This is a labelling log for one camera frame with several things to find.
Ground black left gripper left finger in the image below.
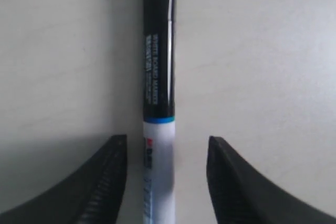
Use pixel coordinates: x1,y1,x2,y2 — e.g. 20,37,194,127
1,134,128,223

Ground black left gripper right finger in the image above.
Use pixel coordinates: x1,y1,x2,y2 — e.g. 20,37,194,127
206,136,335,223

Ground black and white whiteboard marker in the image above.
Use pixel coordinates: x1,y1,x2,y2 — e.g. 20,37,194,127
143,0,176,223

